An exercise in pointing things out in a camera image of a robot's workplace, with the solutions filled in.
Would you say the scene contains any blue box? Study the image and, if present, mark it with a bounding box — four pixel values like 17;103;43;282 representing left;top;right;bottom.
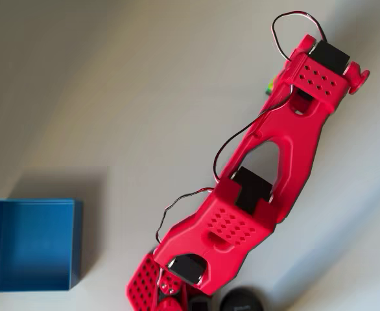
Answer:
0;198;84;292

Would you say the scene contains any green lego brick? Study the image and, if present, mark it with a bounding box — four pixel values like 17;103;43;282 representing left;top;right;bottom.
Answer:
265;75;277;97

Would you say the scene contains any thin servo cable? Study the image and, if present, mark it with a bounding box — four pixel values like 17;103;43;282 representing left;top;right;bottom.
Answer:
212;87;293;182
156;187;215;246
270;12;329;62

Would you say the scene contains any black gooseneck camera stand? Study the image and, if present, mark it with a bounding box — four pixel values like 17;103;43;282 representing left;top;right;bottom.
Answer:
219;285;265;311

